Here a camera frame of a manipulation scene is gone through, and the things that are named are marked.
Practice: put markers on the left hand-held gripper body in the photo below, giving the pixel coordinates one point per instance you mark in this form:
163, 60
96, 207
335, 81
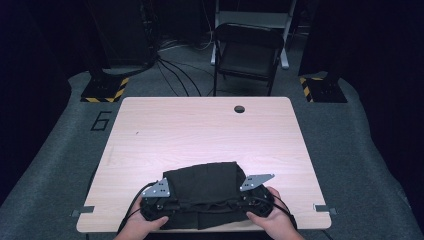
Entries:
156, 206

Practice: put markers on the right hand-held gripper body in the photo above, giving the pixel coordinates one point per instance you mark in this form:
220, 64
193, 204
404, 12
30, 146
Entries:
258, 201

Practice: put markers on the black pleated skirt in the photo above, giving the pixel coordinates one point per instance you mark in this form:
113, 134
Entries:
203, 186

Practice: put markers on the person's left hand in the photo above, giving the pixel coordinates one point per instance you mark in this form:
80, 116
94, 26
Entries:
140, 228

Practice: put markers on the person's right hand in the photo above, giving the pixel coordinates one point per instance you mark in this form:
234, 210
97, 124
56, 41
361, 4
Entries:
278, 226

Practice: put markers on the grey tape strip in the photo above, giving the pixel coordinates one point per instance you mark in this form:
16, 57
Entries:
85, 210
323, 208

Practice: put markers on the round black table grommet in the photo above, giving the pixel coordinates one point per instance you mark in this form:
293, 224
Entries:
239, 109

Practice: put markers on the black striped stand base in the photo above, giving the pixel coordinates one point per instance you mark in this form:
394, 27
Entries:
103, 90
326, 90

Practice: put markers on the black folding chair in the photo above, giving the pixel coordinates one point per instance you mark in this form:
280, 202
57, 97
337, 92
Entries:
246, 56

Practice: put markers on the dark cabinet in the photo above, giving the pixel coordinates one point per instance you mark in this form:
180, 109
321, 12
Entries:
120, 33

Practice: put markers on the white metal stand frame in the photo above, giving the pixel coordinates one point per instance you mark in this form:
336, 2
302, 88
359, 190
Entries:
253, 16

